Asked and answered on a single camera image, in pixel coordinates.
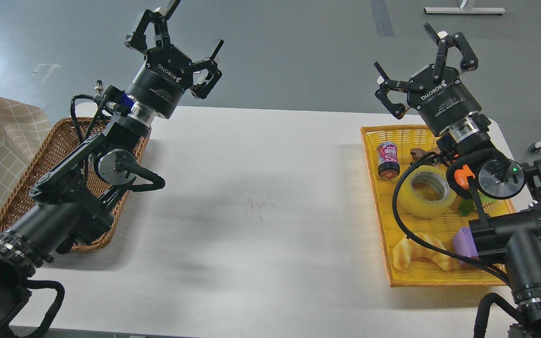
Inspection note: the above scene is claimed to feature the small red drink can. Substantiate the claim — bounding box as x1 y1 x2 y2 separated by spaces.
376 141 400 179

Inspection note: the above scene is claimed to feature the brown toy frog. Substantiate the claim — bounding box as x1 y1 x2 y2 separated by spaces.
410 147 441 167

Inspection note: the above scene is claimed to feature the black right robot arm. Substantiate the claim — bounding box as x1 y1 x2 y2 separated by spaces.
374 23 541 338

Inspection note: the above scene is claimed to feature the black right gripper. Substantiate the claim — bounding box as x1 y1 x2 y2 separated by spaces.
374 23 482 137

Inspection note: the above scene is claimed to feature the yellow plastic basket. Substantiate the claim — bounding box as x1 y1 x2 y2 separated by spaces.
360 124 517 288

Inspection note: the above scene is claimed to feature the white stand base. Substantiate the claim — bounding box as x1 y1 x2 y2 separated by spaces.
423 0 507 15

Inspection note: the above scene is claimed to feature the yellow tape roll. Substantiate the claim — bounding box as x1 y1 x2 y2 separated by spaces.
397 165 456 220

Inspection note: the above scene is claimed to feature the orange toy carrot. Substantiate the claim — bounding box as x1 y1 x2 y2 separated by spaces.
454 165 496 216

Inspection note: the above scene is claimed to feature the brown wicker basket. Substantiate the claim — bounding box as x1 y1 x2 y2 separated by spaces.
0 117 151 252

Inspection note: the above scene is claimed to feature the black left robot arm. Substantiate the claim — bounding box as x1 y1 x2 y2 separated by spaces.
0 0 224 338

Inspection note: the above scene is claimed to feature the toy croissant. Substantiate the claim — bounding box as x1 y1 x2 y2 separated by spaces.
392 236 454 272

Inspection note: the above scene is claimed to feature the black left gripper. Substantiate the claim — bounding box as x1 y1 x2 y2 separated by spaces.
124 0 224 120

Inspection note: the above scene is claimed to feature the purple foam block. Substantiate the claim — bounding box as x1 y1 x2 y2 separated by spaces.
451 226 478 259

